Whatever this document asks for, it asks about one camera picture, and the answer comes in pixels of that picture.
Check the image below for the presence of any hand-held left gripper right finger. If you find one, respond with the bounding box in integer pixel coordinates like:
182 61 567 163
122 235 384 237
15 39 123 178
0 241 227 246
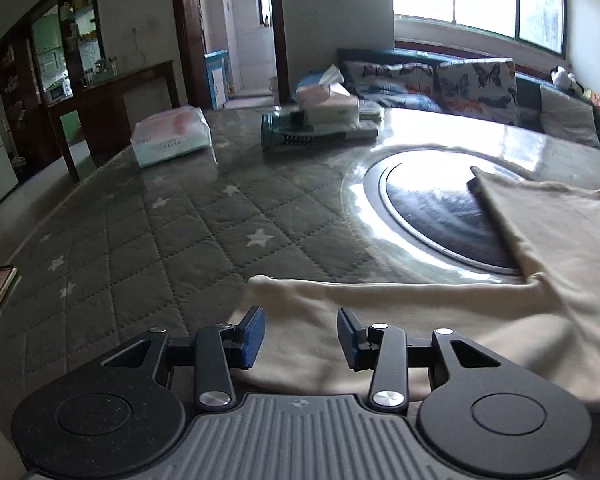
336 307 503 413

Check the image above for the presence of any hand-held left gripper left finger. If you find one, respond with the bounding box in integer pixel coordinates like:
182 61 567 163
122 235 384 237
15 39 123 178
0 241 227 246
101 305 267 413

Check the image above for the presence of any cream cloth garment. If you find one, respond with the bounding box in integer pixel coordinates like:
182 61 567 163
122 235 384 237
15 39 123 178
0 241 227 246
228 166 600 407

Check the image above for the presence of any green quilted star table cover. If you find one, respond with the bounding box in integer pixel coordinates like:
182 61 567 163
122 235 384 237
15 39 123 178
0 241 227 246
0 106 398 413

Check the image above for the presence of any round black cooktop plate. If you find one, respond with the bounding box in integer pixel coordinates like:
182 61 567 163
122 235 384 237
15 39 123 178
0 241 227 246
350 149 536 282

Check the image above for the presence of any dark green flat box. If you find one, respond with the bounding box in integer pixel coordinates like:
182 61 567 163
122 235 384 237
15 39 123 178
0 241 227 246
260 109 380 151

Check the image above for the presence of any large white tissue pack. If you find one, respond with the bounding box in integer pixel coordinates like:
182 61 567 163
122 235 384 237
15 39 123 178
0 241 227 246
131 106 212 168

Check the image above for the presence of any small green box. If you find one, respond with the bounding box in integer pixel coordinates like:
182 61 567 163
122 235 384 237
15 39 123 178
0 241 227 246
358 101 386 124

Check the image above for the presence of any pink and blue tissue pack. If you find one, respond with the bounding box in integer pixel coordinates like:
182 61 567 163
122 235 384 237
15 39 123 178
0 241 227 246
295 64 353 107

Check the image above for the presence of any butterfly print cushion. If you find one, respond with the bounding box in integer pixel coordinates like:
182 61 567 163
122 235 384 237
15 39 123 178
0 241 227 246
434 58 522 127
341 60 437 104

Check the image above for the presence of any blue cardboard box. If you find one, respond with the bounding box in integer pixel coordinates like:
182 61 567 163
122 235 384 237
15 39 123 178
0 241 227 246
203 49 231 110

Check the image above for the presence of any dark wooden sideboard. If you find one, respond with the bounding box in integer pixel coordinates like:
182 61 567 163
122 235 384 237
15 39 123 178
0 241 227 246
46 59 182 184

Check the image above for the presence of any dark blue sofa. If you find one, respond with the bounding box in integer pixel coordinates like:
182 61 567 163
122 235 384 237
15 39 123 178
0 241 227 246
336 48 600 162

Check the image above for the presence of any plain grey cushion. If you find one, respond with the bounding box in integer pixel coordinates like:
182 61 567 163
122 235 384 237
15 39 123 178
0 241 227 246
538 83 600 149

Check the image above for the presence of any white plush toy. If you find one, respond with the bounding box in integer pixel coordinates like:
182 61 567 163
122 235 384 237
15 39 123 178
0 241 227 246
550 65 579 92

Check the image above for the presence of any dark wooden display cabinet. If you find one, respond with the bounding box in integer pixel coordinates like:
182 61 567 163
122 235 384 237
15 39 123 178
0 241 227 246
0 0 107 168

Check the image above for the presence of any dark wooden door frame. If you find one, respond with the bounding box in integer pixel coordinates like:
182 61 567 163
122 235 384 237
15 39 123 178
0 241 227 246
168 0 289 109

